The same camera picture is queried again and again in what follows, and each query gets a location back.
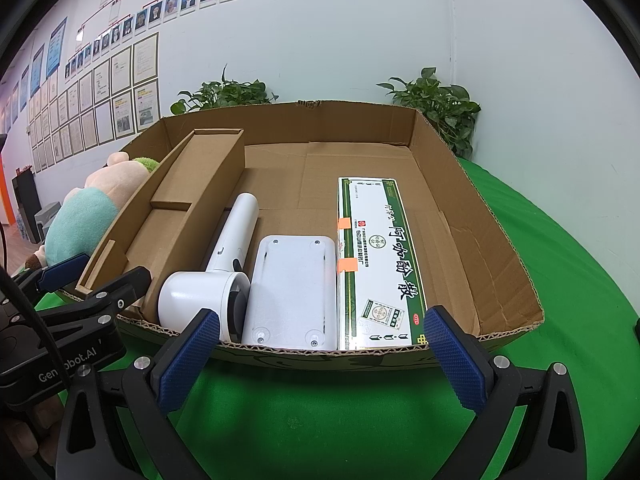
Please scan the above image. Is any bushy green potted plant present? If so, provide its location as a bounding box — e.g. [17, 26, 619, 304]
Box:
[170, 64, 280, 116]

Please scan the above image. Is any person's left hand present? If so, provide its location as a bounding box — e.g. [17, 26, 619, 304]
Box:
[0, 392, 66, 467]

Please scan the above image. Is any large blue wall poster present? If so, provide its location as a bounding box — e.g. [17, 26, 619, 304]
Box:
[46, 17, 68, 78]

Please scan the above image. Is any green and white medicine box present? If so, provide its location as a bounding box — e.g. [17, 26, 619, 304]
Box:
[336, 176, 431, 352]

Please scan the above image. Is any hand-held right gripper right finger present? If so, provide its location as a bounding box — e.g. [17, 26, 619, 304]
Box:
[422, 305, 587, 480]

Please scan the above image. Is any grey plastic stool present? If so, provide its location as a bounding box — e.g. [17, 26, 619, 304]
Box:
[35, 201, 63, 233]

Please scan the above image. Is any green plant in red pot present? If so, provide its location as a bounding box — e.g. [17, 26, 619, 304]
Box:
[376, 66, 482, 161]

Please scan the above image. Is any brown cardboard box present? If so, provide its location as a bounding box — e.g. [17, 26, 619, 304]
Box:
[75, 99, 545, 371]

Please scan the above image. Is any black cabinet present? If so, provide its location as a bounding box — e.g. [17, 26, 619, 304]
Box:
[12, 172, 43, 246]

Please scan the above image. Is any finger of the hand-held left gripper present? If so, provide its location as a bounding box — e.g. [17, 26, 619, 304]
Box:
[20, 254, 92, 297]
[37, 266, 152, 332]

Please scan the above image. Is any black cable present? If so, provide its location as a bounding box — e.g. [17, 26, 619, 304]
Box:
[0, 220, 72, 382]

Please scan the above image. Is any wall of framed certificates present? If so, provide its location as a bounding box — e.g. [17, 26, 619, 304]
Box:
[25, 32, 161, 175]

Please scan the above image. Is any green tablecloth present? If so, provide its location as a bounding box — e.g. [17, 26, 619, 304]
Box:
[30, 157, 636, 480]

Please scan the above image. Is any white hair dryer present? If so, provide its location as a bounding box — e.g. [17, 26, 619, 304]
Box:
[157, 192, 261, 346]

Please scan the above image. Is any pink pig plush toy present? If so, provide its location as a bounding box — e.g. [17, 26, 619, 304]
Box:
[24, 151, 161, 268]

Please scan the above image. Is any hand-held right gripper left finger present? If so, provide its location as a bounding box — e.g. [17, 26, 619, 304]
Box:
[55, 307, 222, 480]

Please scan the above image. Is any white rectangular plastic device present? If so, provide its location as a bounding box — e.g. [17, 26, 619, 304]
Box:
[241, 234, 337, 351]

